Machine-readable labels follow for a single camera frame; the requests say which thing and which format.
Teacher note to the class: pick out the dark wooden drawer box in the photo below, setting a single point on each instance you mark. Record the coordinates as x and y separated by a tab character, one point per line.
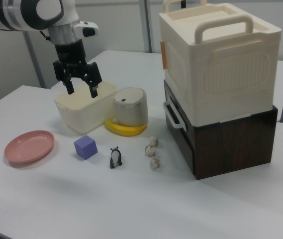
230	147

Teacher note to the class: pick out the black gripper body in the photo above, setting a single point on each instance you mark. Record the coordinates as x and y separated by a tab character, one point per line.
70	56

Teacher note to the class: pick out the small cream lidded trash can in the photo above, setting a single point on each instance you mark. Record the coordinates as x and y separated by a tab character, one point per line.
131	109

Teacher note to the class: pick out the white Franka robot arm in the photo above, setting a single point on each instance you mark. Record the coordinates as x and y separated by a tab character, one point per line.
19	15

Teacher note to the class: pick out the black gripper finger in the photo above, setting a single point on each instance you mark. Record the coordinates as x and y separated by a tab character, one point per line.
93	89
69	85

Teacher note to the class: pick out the cream open plastic bin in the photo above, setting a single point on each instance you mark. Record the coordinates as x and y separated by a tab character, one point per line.
81	117

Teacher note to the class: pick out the copper latch strip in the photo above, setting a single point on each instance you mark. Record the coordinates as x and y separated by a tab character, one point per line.
163	54

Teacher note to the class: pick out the grey metal pole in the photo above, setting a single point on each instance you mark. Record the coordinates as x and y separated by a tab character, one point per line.
34	59

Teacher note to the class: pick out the pink plate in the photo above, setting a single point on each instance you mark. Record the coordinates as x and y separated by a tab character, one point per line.
28	147

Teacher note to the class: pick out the yellow banana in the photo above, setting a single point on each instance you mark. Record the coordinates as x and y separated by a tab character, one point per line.
125	130

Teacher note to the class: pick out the crumpled paper ball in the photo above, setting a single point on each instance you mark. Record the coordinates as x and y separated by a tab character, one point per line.
155	163
150	151
153	141

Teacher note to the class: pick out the grey partition frame post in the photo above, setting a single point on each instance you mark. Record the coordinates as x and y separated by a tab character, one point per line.
148	25

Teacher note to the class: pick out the purple cube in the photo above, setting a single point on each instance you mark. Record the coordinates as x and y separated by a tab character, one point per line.
85	148

